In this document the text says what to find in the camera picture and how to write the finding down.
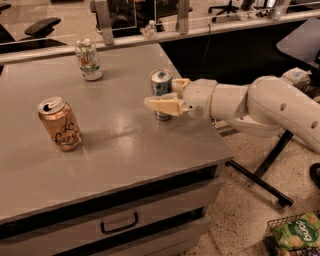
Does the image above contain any black swivel chair base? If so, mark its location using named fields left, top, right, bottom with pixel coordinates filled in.
left=208, top=0, right=239, bottom=23

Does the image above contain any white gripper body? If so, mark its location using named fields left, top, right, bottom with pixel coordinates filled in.
left=183, top=79, right=217, bottom=120

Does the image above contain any black wire basket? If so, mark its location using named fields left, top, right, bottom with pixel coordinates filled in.
left=263, top=211, right=320, bottom=256

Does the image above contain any grey cabinet drawer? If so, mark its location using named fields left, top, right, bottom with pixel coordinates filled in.
left=0, top=178, right=222, bottom=256

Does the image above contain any black drawer handle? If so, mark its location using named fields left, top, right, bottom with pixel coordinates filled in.
left=100, top=212, right=139, bottom=235

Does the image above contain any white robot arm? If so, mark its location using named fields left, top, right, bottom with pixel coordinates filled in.
left=144, top=76, right=320, bottom=153

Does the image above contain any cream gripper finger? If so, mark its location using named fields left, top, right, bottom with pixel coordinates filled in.
left=143, top=93, right=188, bottom=116
left=172, top=78, right=191, bottom=97

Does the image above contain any black office chair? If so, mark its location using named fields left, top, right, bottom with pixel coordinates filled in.
left=0, top=17, right=64, bottom=54

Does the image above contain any black hanging cable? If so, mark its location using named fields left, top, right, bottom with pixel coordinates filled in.
left=199, top=23, right=212, bottom=74

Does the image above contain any small clear plastic bottle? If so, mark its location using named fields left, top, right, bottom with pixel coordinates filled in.
left=140, top=20, right=157, bottom=38

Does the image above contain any green snack bag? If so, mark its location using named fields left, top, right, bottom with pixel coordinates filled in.
left=271, top=212, right=320, bottom=250

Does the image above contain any silver blue Red Bull can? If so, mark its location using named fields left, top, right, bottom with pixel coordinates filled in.
left=149, top=68, right=174, bottom=122

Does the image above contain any black metal floor stand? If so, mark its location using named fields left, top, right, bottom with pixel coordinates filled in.
left=224, top=129, right=320, bottom=208

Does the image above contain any grey metal divider bracket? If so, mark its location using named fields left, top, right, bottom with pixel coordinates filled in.
left=90, top=0, right=114, bottom=45
left=176, top=0, right=189, bottom=35

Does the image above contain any white green soda can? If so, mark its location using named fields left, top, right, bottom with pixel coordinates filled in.
left=75, top=38, right=102, bottom=81

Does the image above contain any orange LaCroix can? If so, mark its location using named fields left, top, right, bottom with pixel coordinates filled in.
left=38, top=96, right=82, bottom=151

